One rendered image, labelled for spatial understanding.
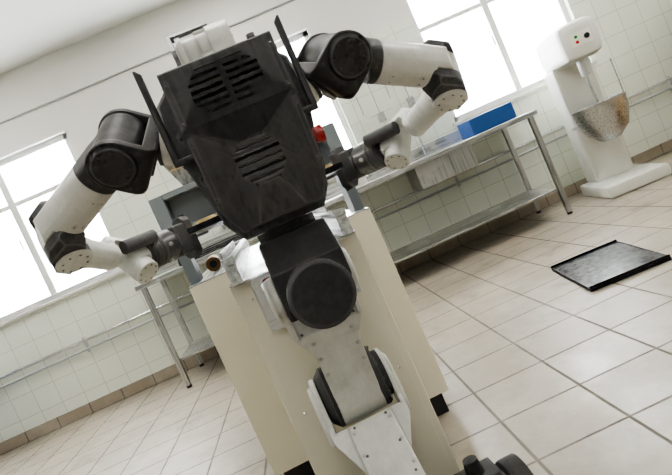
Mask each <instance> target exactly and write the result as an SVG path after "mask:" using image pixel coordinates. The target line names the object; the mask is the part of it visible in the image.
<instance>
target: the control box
mask: <svg viewBox="0 0 672 475"><path fill-rule="evenodd" d="M267 277H271V276H270V274H269V272H268V271H266V272H263V273H261V274H259V275H257V276H255V277H252V278H250V279H249V283H250V285H251V288H252V290H253V292H254V294H255V296H256V299H257V301H258V303H259V305H260V307H261V310H262V312H263V314H264V316H265V318H266V321H267V323H268V325H269V327H270V329H271V332H272V333H274V332H276V331H278V330H280V329H282V328H285V327H286V326H285V324H281V323H279V321H278V320H277V319H276V317H275V315H274V313H273V311H272V309H271V307H270V304H269V302H268V300H267V298H266V295H265V293H264V291H263V288H262V281H263V279H265V278H267Z"/></svg>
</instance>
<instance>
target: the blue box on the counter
mask: <svg viewBox="0 0 672 475"><path fill-rule="evenodd" d="M516 117H517V115H516V113H515V110H514V108H513V105H512V103H511V102H508V103H505V104H503V105H501V106H498V107H496V108H494V109H492V110H489V111H487V112H485V113H483V114H480V115H478V116H476V117H474V118H471V119H469V120H467V121H465V122H463V123H461V124H459V125H457V127H458V130H459V132H460V135H461V137H462V139H463V140H465V139H468V138H470V137H473V136H475V135H478V134H480V133H482V132H484V131H487V130H489V129H491V128H493V127H496V126H498V125H500V124H502V123H505V122H507V121H509V120H511V119H514V118H516Z"/></svg>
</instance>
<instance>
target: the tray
mask: <svg viewBox="0 0 672 475"><path fill-rule="evenodd" d="M342 168H343V164H342V162H339V163H337V164H335V165H332V166H330V167H328V168H325V173H326V177H328V176H330V175H332V174H334V173H335V172H337V171H338V170H340V169H342ZM221 225H224V224H223V221H222V219H221V218H220V217H219V215H218V216H215V217H213V218H211V219H208V220H206V221H204V222H201V223H199V224H197V225H195V226H192V227H190V228H188V229H187V231H188V233H189V235H190V234H196V233H201V232H203V231H205V230H209V231H210V230H212V229H215V228H217V227H219V226H221Z"/></svg>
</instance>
